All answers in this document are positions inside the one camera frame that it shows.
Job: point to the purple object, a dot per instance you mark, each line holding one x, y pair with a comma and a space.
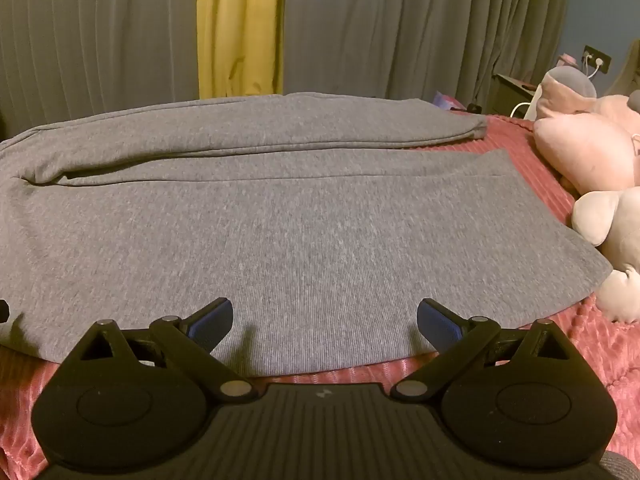
450, 101

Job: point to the pink ribbed blanket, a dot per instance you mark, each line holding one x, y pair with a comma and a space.
602, 350

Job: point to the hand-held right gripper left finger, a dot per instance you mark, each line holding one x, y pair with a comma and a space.
216, 319

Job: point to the dark nightstand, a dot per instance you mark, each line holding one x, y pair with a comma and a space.
512, 92

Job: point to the yellow curtain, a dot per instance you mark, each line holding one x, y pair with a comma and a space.
240, 25

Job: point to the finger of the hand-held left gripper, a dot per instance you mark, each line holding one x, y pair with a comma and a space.
3, 310

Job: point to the wall socket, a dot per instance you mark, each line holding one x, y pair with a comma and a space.
597, 59

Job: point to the grey pants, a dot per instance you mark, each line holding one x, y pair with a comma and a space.
300, 235

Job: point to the grey curtain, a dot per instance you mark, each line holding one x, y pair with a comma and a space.
100, 35
410, 25

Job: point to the beige plush toy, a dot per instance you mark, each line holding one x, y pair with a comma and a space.
615, 240

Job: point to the pink plush toy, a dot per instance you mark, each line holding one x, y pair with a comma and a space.
585, 145

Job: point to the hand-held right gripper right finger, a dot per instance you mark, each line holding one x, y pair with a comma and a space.
439, 321

